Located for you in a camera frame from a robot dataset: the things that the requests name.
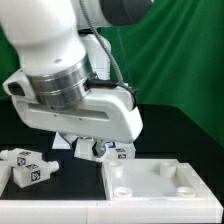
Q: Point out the white u-shaped fence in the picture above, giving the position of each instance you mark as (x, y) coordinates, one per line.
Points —
(111, 211)

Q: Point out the paper sheet with markers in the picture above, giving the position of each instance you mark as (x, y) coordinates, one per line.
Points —
(59, 143)

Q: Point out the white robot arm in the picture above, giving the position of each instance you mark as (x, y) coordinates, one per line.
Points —
(61, 84)

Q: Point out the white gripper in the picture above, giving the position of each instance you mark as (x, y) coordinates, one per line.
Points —
(104, 113)

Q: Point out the white square tabletop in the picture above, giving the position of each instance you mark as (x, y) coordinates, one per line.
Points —
(148, 179)

